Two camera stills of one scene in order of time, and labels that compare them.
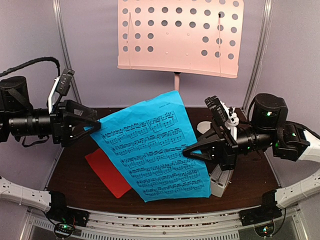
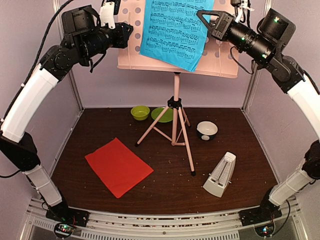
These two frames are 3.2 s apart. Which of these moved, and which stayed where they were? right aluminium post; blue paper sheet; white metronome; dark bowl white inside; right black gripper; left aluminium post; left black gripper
Moved: right black gripper; left black gripper; blue paper sheet
Stayed: left aluminium post; dark bowl white inside; right aluminium post; white metronome
